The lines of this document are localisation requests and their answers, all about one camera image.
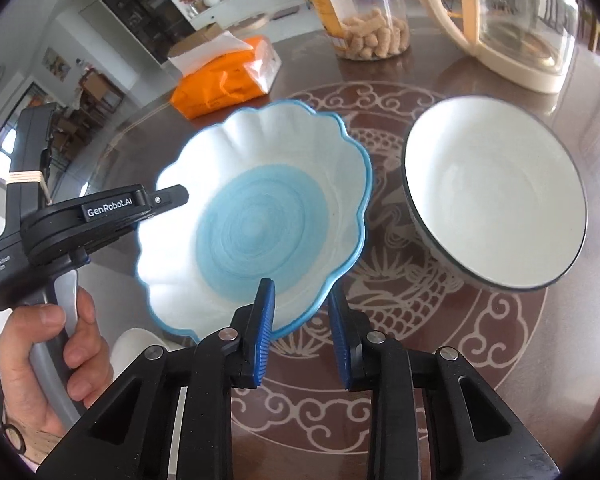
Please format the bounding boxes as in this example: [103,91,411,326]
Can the dark display cabinet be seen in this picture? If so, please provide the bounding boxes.
[77,0,196,61]

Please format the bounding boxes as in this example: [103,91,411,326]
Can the white bowl dark rim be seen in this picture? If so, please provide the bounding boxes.
[402,96,588,293]

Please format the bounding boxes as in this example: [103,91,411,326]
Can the small white bowl blue print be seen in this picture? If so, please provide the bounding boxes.
[110,327,188,480]

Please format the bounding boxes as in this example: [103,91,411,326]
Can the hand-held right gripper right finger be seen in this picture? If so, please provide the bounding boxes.
[328,290,561,480]

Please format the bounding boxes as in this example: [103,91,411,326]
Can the clear plastic snack jar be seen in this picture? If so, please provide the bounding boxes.
[292,0,413,61]

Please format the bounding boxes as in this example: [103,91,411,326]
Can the cardboard box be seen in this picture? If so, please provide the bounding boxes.
[167,22,226,58]

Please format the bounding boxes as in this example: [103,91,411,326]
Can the wooden stool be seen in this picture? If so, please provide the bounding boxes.
[225,12,267,36]

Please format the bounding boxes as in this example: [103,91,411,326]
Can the white blue scalloped bowl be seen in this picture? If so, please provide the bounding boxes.
[136,100,373,343]

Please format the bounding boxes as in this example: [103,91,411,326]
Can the person's left forearm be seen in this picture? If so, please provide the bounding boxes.
[0,410,66,466]

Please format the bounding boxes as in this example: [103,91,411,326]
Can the person's left hand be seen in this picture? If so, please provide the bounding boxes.
[0,287,114,436]

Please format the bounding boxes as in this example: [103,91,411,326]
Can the wooden dining chair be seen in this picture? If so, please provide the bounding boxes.
[70,70,126,128]

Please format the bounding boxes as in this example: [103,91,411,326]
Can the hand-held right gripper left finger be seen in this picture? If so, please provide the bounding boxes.
[37,278,277,480]

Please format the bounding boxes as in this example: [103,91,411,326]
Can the black wrist cord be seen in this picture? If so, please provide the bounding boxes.
[0,360,28,456]

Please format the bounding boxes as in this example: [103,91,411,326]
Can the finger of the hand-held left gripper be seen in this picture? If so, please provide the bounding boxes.
[147,185,190,213]

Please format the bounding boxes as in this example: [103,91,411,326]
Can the glass kettle cream handle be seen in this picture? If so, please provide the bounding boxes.
[412,0,583,95]

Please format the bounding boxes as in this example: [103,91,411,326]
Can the wall picture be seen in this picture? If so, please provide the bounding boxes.
[42,47,71,78]

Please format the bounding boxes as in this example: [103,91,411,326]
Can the orange tissue pack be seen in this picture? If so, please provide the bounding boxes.
[170,35,283,121]

